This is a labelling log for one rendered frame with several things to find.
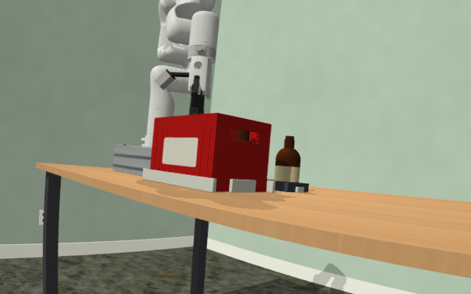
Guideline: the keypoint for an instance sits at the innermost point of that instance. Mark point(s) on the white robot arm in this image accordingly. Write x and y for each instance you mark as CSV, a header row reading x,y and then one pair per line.
x,y
173,48

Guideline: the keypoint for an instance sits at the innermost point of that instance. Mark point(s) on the red crate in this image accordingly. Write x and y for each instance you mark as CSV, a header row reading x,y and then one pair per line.
x,y
205,145

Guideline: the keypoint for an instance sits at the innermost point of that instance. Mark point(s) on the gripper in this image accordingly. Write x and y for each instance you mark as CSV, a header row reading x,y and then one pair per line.
x,y
200,83

